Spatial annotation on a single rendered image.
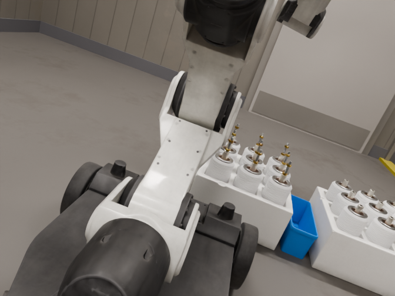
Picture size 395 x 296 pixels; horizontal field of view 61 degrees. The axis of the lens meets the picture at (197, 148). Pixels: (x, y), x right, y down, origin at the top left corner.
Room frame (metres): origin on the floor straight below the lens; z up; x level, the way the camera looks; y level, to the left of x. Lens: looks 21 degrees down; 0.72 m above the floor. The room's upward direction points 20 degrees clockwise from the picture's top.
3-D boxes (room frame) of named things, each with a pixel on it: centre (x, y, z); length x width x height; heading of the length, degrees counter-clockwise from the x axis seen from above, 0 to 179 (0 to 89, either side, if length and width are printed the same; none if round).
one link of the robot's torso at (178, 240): (0.62, 0.05, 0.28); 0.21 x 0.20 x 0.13; 177
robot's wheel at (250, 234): (0.88, -0.24, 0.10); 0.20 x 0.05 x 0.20; 177
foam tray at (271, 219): (1.33, -0.24, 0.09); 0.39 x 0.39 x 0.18; 84
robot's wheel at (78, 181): (0.91, 0.29, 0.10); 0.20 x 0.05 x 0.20; 177
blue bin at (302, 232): (1.27, -0.51, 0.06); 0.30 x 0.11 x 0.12; 174
